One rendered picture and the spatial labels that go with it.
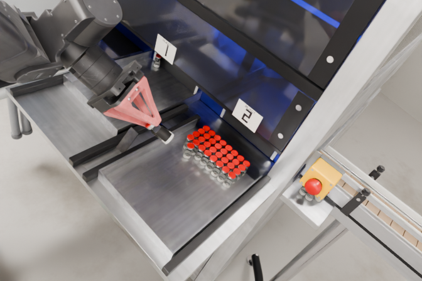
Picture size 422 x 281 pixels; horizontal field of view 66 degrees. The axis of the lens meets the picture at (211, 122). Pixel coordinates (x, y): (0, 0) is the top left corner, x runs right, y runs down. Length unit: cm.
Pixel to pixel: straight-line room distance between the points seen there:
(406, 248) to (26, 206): 157
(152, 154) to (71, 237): 93
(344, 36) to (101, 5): 48
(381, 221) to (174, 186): 57
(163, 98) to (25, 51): 71
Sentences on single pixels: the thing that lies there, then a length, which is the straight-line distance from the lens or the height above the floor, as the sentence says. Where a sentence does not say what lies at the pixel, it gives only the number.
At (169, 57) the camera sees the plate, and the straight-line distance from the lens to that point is 104.
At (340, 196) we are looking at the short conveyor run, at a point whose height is 92.
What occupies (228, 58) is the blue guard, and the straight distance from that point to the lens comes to 88.
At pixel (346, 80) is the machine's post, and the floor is 126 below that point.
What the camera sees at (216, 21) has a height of 120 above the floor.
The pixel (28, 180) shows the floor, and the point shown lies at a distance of 193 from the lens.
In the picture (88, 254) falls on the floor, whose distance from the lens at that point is 171.
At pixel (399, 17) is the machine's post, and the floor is 141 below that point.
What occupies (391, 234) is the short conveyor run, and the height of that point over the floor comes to 93.
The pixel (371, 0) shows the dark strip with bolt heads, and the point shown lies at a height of 142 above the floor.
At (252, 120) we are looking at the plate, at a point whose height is 102.
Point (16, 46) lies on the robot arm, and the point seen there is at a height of 134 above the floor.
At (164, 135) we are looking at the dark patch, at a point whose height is 118.
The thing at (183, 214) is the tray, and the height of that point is 88.
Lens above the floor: 156
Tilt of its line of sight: 41 degrees down
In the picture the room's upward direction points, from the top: 23 degrees clockwise
